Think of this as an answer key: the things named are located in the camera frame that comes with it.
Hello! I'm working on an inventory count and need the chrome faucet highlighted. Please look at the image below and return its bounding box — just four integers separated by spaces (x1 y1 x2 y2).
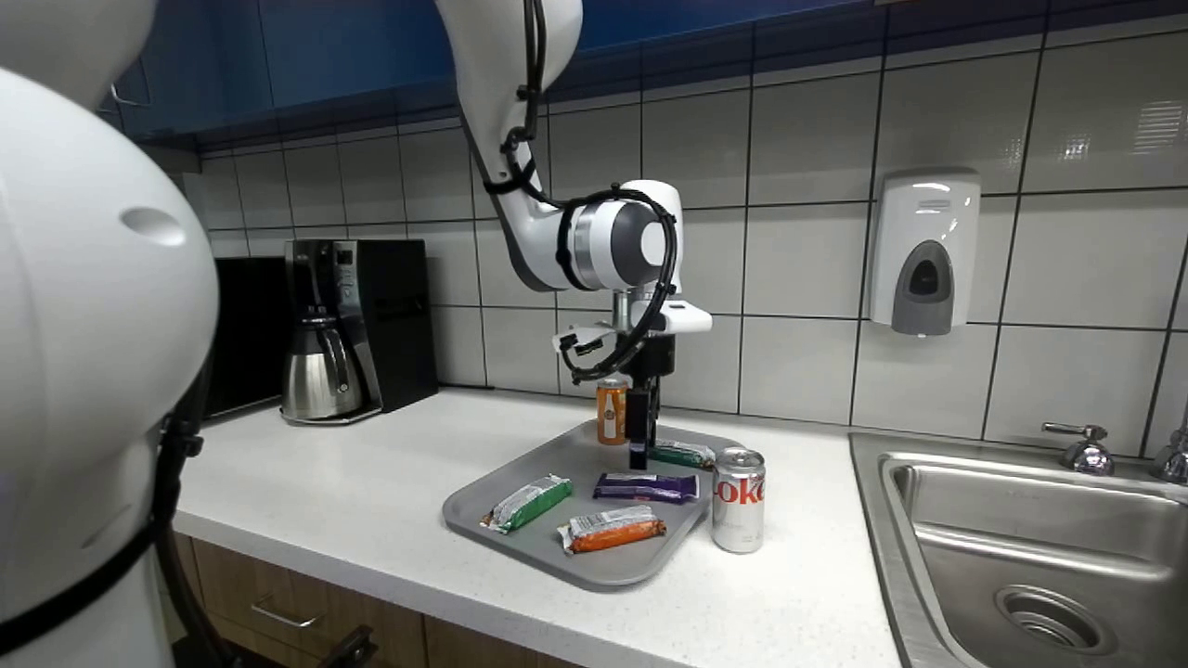
1047 423 1115 475

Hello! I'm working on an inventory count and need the black microwave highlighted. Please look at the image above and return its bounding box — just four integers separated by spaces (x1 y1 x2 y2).
209 255 292 420

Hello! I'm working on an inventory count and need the silver diet coke can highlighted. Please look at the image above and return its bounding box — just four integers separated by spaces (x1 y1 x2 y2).
712 449 766 555

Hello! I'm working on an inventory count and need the green packet near orange can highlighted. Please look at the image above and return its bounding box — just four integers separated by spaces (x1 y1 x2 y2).
651 442 715 473

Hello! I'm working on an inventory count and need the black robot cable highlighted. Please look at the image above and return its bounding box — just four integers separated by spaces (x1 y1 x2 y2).
479 0 683 385

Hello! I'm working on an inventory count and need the steel coffee carafe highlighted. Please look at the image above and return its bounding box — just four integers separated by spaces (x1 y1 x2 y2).
283 313 366 423

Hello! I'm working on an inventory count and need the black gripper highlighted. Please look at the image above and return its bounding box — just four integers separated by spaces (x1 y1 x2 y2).
628 338 677 473

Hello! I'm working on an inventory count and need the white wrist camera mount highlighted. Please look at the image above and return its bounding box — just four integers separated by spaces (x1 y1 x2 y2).
554 295 712 380

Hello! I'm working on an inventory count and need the orange snack bar packet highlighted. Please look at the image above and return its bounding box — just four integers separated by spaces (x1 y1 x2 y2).
558 505 663 555

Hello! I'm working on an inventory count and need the purple snack bar packet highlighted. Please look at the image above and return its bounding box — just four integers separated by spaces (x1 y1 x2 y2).
594 473 696 505

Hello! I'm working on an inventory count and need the white soap dispenser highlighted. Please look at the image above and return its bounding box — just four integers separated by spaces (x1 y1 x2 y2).
873 171 981 338

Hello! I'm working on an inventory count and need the stainless steel sink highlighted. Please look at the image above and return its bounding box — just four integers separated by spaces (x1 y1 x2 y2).
851 435 1188 668

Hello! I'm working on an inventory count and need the black coffee maker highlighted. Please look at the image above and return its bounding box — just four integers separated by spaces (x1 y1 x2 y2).
289 242 439 423

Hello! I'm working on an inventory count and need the blue upper cabinet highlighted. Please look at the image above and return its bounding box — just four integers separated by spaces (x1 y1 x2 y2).
99 0 1188 150

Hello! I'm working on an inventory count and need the orange soda can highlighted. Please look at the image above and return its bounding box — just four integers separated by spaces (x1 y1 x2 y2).
594 374 628 444

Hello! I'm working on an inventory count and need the wooden cabinet drawer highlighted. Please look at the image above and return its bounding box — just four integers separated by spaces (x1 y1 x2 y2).
182 540 428 668

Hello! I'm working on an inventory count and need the green snack bar packet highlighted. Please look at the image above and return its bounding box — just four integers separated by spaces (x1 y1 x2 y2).
481 475 571 535

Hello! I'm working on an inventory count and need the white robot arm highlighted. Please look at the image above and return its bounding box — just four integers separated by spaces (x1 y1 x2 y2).
434 0 683 469

